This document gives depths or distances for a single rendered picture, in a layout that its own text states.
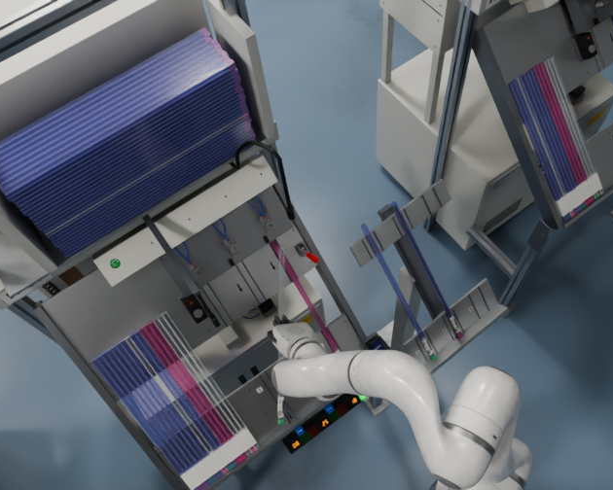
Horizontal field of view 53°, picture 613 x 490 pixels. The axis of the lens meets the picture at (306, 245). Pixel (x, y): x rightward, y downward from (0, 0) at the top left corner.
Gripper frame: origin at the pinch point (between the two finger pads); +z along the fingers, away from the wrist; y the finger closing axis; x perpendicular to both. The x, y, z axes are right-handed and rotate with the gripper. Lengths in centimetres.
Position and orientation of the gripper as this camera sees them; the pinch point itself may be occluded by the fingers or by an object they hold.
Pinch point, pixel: (281, 323)
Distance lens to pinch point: 166.6
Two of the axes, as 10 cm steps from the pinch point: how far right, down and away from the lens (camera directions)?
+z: -3.9, -3.5, 8.5
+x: -0.8, 9.4, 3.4
